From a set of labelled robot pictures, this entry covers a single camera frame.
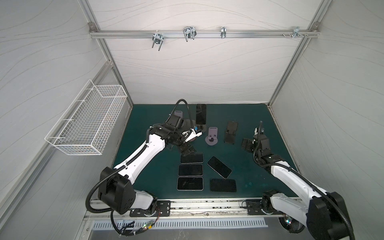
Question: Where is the pink-edged phone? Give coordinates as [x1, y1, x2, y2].
[178, 164, 203, 177]

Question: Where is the silver-edged phone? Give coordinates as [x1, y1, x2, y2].
[207, 156, 232, 179]

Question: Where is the white-edged phone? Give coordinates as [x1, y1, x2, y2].
[177, 177, 204, 191]

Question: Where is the dark phone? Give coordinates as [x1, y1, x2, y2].
[196, 104, 207, 125]

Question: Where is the black phone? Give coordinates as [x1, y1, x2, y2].
[210, 179, 237, 193]

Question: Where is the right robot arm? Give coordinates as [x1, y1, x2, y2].
[242, 124, 356, 240]

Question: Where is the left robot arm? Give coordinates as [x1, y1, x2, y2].
[85, 114, 202, 215]

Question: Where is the black folding phone stand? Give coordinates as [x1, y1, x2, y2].
[224, 122, 238, 145]

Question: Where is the wooden base phone stand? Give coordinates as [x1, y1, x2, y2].
[182, 119, 196, 132]

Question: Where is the purple phone stand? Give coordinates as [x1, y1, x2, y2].
[205, 127, 218, 146]

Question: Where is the metal U-bolt clamp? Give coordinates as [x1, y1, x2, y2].
[152, 33, 164, 51]

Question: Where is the metal hook clamp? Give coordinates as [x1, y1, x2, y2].
[183, 26, 197, 42]

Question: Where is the aluminium crossbar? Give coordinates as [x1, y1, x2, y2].
[90, 29, 321, 39]

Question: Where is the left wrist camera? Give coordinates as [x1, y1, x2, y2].
[182, 127, 203, 143]

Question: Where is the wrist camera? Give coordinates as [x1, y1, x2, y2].
[254, 127, 265, 139]
[182, 127, 203, 143]

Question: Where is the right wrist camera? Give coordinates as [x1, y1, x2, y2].
[254, 127, 265, 139]

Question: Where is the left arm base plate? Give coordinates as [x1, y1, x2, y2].
[130, 200, 171, 217]

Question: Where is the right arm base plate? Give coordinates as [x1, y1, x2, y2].
[241, 199, 283, 216]

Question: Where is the right black cable loop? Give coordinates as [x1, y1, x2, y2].
[278, 216, 306, 234]

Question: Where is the white slotted cable duct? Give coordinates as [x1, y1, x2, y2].
[92, 218, 268, 231]

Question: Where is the left black cable bundle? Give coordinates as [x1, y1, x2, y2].
[109, 208, 160, 237]

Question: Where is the white wire basket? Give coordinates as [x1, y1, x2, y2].
[45, 80, 127, 156]

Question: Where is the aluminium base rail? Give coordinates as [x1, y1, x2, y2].
[84, 197, 297, 220]

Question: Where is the small metal ring clamp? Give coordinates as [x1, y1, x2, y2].
[221, 27, 227, 39]

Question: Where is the metal bracket clamp right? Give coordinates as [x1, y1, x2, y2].
[282, 27, 309, 39]

